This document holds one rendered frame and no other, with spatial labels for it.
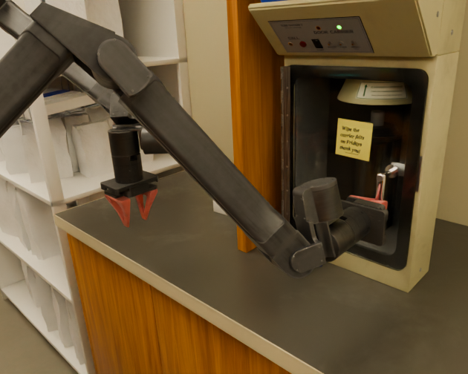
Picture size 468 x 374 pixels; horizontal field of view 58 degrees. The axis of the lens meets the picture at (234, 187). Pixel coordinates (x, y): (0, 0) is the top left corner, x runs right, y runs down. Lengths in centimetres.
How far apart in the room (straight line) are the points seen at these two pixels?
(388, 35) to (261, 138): 39
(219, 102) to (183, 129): 118
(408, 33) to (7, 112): 59
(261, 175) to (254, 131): 12
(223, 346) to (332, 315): 26
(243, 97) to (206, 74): 85
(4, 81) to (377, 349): 70
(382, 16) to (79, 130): 131
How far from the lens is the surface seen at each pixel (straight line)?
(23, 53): 58
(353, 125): 87
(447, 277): 104
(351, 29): 79
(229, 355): 98
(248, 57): 95
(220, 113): 175
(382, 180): 81
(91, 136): 178
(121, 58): 54
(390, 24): 75
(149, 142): 83
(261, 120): 99
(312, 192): 65
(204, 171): 58
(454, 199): 132
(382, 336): 84
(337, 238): 67
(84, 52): 56
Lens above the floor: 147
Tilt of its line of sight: 21 degrees down
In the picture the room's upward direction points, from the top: 3 degrees counter-clockwise
